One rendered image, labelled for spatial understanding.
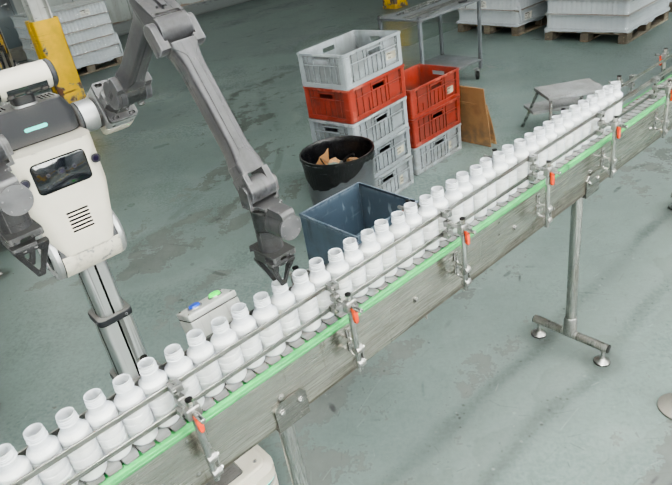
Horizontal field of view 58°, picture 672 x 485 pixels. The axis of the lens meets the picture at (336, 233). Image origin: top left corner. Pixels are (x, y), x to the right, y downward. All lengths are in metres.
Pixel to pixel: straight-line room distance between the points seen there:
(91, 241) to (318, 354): 0.72
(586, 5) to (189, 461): 7.20
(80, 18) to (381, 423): 9.11
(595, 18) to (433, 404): 6.00
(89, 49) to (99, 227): 9.14
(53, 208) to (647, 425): 2.24
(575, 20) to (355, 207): 5.97
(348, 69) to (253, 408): 2.68
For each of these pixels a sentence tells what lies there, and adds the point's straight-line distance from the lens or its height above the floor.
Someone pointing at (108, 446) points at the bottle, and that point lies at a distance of 1.39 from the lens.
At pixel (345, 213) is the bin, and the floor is 0.85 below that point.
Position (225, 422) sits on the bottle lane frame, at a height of 0.94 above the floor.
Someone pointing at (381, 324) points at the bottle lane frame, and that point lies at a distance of 1.70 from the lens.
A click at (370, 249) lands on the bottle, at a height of 1.12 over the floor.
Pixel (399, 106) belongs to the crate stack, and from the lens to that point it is 4.29.
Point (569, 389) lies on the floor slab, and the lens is 2.82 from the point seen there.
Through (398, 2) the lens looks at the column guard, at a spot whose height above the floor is 0.09.
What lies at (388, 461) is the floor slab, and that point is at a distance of 2.55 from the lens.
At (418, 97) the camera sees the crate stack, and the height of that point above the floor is 0.59.
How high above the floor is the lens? 1.96
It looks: 29 degrees down
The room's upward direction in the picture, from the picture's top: 9 degrees counter-clockwise
